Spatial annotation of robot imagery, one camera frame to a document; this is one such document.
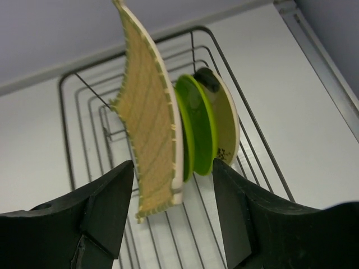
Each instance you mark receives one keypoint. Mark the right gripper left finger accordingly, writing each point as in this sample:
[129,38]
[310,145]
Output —
[82,229]

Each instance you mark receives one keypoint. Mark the square bamboo woven plate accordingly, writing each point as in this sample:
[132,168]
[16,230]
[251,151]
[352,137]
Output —
[147,106]

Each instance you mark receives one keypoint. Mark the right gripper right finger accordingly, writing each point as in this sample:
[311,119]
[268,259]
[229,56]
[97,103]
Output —
[262,230]

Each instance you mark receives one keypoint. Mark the green round plate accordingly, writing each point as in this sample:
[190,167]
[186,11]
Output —
[200,138]

